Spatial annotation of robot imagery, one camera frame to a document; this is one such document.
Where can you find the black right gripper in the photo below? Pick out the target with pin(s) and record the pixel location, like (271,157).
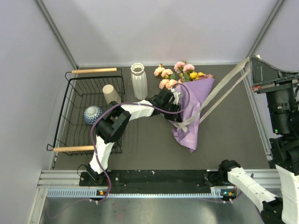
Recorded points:
(261,72)

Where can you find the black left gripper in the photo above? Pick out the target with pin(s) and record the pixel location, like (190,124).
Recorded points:
(175,117)

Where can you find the purple flower bouquet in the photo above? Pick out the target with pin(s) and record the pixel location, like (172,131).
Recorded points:
(194,88)

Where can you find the cream printed ribbon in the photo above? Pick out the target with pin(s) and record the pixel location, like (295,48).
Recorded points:
(243,65)

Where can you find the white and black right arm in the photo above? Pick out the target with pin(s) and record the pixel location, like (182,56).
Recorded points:
(283,106)

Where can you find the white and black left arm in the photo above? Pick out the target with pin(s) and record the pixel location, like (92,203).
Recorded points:
(110,126)

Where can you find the white ribbed ceramic vase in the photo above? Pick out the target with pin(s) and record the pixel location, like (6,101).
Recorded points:
(139,81)

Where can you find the beige paper cup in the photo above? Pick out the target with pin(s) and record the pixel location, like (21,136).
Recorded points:
(111,94)

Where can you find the blue white patterned bowl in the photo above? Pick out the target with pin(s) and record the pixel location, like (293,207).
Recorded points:
(91,114)

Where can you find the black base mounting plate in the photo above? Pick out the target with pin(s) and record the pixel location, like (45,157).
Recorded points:
(200,177)

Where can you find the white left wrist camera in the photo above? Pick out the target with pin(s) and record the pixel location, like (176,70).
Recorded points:
(176,96)

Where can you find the black wire basket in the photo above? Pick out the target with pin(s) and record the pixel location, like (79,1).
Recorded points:
(84,101)

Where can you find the grey slotted cable duct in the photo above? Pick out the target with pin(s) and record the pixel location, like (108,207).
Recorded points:
(94,193)

